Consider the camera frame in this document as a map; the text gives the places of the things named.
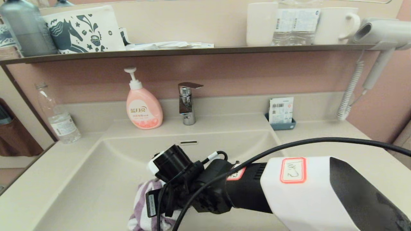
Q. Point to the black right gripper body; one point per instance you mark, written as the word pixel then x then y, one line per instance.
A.
pixel 183 195

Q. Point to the purple white striped towel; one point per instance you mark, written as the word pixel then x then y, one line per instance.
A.
pixel 141 208

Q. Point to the chrome faucet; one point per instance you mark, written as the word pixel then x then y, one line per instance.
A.
pixel 186 106

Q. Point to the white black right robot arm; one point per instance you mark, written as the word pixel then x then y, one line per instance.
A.
pixel 305 199

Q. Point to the beige wash basin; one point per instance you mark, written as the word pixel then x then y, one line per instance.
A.
pixel 96 192

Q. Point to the pink soap pump bottle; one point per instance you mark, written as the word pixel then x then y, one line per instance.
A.
pixel 143 109

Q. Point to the small blue tray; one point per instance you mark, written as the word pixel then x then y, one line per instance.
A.
pixel 282 126

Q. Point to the white printed sachets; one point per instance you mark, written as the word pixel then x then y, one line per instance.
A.
pixel 281 110

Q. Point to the tall clear plastic water bottle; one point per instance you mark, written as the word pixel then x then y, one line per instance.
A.
pixel 62 126

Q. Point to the flat white plastic packet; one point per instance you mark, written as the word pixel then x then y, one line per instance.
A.
pixel 167 46

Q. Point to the white horse print pouch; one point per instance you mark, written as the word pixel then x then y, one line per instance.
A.
pixel 96 25

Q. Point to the grey blue cloth item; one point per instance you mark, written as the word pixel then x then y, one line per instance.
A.
pixel 4 117

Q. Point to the clear bottle with white label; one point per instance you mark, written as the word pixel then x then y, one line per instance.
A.
pixel 284 29
pixel 306 29

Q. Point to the grey metal bottle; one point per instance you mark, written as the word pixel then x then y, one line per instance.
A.
pixel 29 32

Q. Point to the blue patterned pouch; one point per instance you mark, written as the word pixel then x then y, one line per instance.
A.
pixel 6 37

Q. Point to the white hair dryer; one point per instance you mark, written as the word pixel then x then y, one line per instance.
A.
pixel 385 32

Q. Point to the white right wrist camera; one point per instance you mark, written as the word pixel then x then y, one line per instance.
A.
pixel 154 165

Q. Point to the brown wall shelf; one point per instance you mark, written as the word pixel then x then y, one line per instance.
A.
pixel 192 51

